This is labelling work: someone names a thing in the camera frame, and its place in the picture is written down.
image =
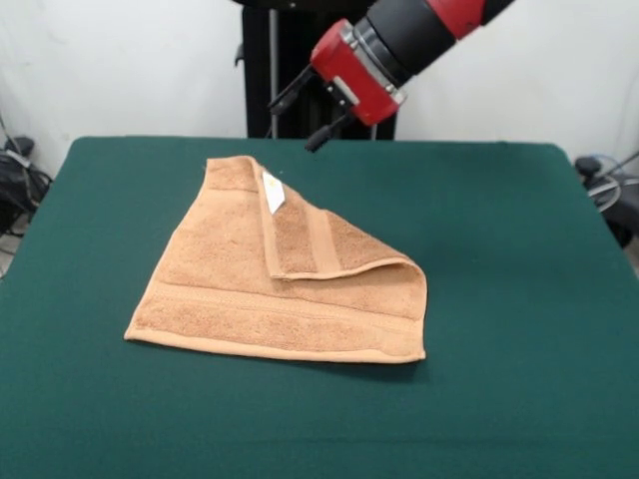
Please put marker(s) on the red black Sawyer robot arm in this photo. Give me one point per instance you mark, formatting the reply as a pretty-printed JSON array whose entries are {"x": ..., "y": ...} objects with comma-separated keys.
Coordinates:
[{"x": 419, "y": 35}]

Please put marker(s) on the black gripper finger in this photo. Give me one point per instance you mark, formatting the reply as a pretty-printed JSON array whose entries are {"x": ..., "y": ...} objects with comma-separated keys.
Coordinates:
[
  {"x": 329, "y": 132},
  {"x": 292, "y": 92}
]

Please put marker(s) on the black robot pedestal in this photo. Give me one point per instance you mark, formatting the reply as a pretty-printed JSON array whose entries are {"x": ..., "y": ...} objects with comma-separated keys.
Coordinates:
[{"x": 279, "y": 50}]

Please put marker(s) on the dark green table cloth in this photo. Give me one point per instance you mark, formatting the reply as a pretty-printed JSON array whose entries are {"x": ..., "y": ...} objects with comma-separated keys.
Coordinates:
[{"x": 499, "y": 299}]

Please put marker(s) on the tan terry towel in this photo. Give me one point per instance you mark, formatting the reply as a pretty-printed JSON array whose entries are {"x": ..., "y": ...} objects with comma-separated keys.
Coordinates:
[{"x": 224, "y": 289}]

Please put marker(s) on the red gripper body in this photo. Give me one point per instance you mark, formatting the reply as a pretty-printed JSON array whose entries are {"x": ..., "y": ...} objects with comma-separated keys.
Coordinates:
[{"x": 349, "y": 75}]

